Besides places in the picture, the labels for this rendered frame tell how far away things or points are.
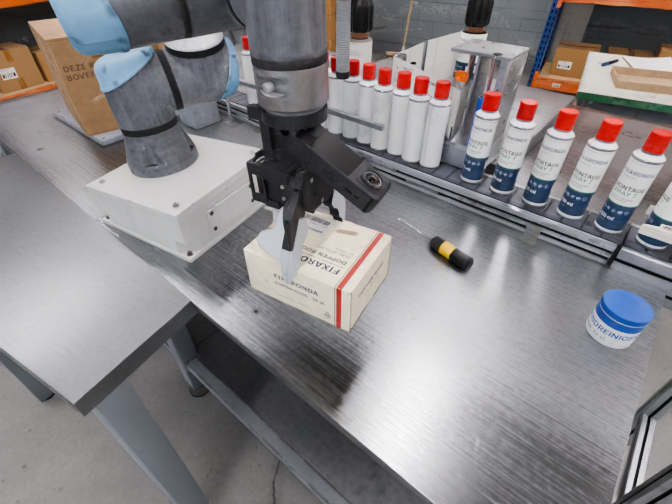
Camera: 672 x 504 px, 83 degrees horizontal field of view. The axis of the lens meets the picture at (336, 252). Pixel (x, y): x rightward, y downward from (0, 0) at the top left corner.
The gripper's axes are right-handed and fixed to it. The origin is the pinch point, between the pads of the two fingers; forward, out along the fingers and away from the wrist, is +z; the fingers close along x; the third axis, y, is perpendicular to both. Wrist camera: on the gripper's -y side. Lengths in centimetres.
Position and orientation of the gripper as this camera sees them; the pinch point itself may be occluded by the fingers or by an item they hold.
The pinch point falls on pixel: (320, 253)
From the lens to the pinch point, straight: 52.7
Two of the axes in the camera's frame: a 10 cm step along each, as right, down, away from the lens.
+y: -8.7, -3.1, 3.9
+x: -5.0, 5.7, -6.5
